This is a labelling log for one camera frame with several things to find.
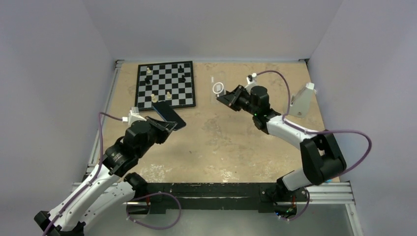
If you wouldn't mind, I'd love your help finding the blue phone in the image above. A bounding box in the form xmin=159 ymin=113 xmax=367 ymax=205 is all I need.
xmin=152 ymin=101 xmax=186 ymax=131

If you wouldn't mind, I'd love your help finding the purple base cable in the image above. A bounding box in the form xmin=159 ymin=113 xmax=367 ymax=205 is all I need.
xmin=126 ymin=191 xmax=181 ymax=230

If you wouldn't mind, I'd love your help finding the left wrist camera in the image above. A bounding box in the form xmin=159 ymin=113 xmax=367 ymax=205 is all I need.
xmin=122 ymin=107 xmax=146 ymax=126

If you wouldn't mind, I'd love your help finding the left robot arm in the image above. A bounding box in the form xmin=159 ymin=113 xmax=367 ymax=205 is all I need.
xmin=34 ymin=116 xmax=178 ymax=236

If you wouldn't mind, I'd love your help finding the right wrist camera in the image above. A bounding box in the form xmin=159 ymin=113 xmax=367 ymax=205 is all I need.
xmin=244 ymin=73 xmax=258 ymax=93

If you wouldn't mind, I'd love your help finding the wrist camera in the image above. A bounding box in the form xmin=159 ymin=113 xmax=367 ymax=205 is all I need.
xmin=244 ymin=73 xmax=258 ymax=93
xmin=122 ymin=107 xmax=146 ymax=126

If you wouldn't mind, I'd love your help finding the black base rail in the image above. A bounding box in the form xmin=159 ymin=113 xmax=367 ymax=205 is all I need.
xmin=133 ymin=182 xmax=307 ymax=215

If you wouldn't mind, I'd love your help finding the clear phone case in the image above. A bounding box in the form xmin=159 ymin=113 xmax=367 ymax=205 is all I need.
xmin=209 ymin=71 xmax=226 ymax=104

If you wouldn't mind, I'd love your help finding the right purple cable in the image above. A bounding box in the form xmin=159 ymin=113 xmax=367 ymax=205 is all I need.
xmin=255 ymin=70 xmax=373 ymax=183

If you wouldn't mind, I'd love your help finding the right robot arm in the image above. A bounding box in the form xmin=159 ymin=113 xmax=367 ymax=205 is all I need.
xmin=217 ymin=86 xmax=347 ymax=200

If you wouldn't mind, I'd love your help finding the black white chessboard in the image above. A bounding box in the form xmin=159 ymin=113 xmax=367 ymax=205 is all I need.
xmin=134 ymin=61 xmax=196 ymax=111

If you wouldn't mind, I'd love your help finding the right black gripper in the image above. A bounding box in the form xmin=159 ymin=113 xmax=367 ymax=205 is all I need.
xmin=217 ymin=85 xmax=257 ymax=116

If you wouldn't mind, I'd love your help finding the white metronome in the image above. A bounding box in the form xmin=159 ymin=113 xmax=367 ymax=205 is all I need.
xmin=289 ymin=82 xmax=316 ymax=118

